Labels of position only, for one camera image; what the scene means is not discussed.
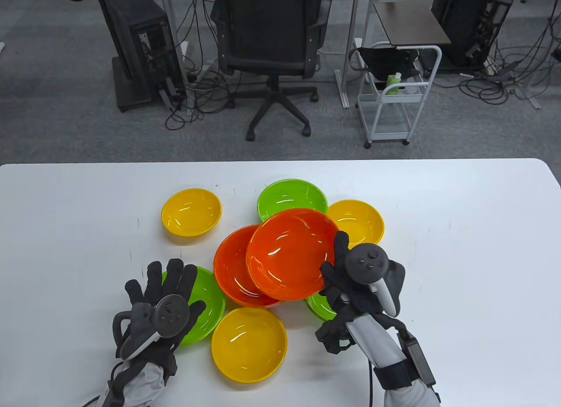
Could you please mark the person's right hand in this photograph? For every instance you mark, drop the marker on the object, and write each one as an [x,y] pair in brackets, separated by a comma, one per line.
[350,302]

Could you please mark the brown side table top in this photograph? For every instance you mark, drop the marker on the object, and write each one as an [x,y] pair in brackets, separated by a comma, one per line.
[410,23]

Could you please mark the green bottle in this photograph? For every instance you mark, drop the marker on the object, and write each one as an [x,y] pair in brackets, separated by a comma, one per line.
[392,85]

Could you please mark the grey handheld controller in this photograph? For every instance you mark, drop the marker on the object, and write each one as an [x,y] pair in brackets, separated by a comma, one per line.
[170,315]
[366,264]

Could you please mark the green bowl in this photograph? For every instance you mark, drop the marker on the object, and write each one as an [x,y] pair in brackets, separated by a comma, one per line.
[285,196]
[317,308]
[206,293]

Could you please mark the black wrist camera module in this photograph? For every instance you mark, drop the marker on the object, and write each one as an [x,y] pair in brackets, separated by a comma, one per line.
[416,359]
[105,398]

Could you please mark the orange bowl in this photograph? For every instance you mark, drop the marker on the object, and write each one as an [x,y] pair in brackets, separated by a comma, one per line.
[247,303]
[232,267]
[289,253]

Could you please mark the black computer tower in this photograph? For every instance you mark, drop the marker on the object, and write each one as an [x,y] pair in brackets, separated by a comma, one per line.
[136,39]
[469,17]

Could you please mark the black office chair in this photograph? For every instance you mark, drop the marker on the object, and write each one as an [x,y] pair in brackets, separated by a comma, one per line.
[267,30]

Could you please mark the black bag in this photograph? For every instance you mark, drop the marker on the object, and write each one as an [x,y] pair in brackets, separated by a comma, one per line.
[385,58]

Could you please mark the white utility cart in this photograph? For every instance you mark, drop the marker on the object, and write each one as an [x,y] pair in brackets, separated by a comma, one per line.
[396,101]

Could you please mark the person's left hand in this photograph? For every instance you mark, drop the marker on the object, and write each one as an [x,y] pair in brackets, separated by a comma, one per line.
[173,280]

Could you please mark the yellow bowl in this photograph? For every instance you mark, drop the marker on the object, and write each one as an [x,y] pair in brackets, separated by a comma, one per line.
[359,223]
[190,212]
[250,345]

